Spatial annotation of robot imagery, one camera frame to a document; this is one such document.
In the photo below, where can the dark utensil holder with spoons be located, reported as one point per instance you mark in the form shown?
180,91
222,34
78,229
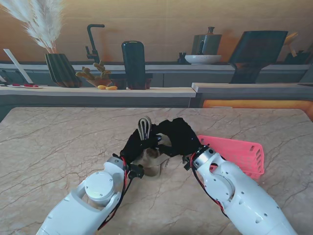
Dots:
297,57

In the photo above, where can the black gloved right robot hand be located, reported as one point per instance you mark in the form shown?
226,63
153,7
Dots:
179,139

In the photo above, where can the orange fruits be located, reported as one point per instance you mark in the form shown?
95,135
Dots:
110,87

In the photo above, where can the tall dark cylindrical canister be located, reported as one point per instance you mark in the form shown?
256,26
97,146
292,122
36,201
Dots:
134,63

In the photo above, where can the grey pot with lid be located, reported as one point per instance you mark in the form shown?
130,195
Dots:
206,42

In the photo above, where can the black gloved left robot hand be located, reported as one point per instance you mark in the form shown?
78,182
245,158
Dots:
138,147

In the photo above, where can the small black stand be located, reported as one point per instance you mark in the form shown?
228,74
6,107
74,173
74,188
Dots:
182,58

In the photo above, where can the black kitchen faucet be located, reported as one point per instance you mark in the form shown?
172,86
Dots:
92,44

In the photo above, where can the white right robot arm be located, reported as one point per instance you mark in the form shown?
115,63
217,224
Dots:
244,193

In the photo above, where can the dark ribbed vase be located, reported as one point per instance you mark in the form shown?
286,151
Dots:
62,71

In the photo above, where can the grey stone counter top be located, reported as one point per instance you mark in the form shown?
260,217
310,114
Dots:
244,87

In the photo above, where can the beige woven belt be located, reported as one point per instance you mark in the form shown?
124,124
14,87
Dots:
152,159

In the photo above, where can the light wood counter top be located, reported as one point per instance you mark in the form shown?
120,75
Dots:
73,91

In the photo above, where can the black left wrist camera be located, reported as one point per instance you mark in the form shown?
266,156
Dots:
135,171

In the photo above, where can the dark range hood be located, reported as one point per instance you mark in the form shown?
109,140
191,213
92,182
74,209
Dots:
256,51

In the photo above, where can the pink plastic mesh basket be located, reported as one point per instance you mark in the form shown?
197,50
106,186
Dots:
242,151

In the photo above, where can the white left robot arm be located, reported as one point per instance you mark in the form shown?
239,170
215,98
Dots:
93,200

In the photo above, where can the plate with red food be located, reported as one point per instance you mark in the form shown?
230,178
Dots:
27,86

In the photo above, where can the white ceramic bowl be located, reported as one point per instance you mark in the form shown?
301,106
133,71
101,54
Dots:
203,59

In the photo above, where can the white leaning board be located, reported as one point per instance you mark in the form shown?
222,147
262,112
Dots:
17,64

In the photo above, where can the white pampas grass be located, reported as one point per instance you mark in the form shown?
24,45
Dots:
41,24

